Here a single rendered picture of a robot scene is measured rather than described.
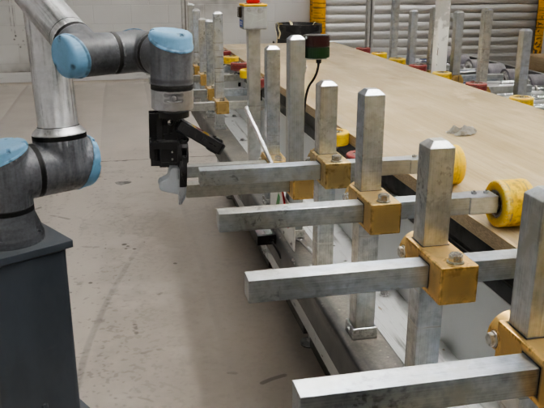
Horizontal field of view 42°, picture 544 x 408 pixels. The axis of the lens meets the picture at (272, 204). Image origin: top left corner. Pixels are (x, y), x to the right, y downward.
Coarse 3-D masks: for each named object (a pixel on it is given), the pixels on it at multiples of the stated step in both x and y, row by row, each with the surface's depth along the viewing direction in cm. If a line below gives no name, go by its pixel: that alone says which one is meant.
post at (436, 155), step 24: (432, 144) 90; (432, 168) 90; (432, 192) 91; (432, 216) 92; (432, 240) 93; (408, 312) 100; (432, 312) 97; (408, 336) 100; (432, 336) 98; (408, 360) 101; (432, 360) 99
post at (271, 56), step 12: (276, 48) 182; (264, 60) 185; (276, 60) 183; (264, 72) 186; (276, 72) 184; (264, 84) 188; (276, 84) 185; (276, 96) 186; (276, 108) 187; (276, 120) 188; (276, 132) 189; (276, 144) 190
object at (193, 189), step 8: (192, 184) 159; (240, 184) 161; (248, 184) 161; (256, 184) 161; (264, 184) 162; (272, 184) 162; (280, 184) 163; (288, 184) 163; (192, 192) 159; (200, 192) 159; (208, 192) 160; (216, 192) 160; (224, 192) 160; (232, 192) 161; (240, 192) 161; (248, 192) 162; (256, 192) 162; (264, 192) 162; (272, 192) 163
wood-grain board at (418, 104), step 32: (320, 64) 327; (352, 64) 327; (384, 64) 327; (352, 96) 244; (416, 96) 244; (448, 96) 244; (480, 96) 244; (352, 128) 196; (384, 128) 196; (416, 128) 196; (448, 128) 196; (480, 128) 196; (512, 128) 196; (480, 160) 163; (512, 160) 163; (480, 224) 123
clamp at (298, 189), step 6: (312, 180) 160; (294, 186) 160; (300, 186) 160; (306, 186) 160; (312, 186) 161; (288, 192) 165; (294, 192) 160; (300, 192) 160; (306, 192) 161; (312, 192) 161; (294, 198) 161; (300, 198) 161; (306, 198) 161; (312, 198) 162
